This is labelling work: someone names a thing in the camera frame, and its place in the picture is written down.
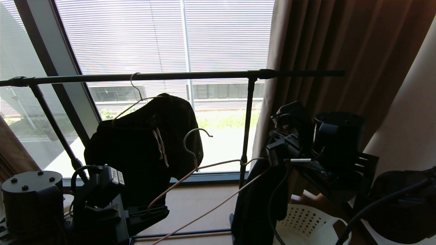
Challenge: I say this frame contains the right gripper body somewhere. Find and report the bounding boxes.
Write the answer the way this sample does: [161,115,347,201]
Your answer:
[265,131,304,167]

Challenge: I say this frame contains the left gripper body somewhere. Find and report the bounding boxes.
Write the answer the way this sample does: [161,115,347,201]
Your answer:
[73,194,130,245]

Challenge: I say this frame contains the black mesh garment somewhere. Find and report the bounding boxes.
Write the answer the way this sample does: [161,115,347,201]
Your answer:
[231,157,297,245]

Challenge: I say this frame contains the black shorts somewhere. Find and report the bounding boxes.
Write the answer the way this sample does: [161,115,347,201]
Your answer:
[84,93,204,209]

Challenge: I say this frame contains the pink clothes hanger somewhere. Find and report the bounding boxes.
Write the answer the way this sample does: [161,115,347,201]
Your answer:
[146,128,271,245]
[112,72,165,120]

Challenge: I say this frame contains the white laundry basket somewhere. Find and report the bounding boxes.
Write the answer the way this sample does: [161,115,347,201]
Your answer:
[274,203,352,245]

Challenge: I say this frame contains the black clothes rack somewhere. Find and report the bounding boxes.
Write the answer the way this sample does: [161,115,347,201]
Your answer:
[0,69,345,245]

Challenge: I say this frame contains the brown curtain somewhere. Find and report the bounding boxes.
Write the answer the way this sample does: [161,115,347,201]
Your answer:
[250,0,436,205]
[0,115,42,181]

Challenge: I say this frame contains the window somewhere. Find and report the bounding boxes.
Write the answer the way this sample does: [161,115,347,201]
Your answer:
[0,0,276,187]

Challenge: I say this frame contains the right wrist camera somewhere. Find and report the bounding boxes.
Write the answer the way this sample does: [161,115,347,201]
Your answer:
[271,101,314,137]

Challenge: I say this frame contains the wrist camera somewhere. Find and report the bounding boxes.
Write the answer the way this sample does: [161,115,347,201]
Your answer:
[271,101,314,137]
[70,164,125,218]

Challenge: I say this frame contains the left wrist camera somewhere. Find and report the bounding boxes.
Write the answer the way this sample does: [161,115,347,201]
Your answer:
[70,164,125,218]

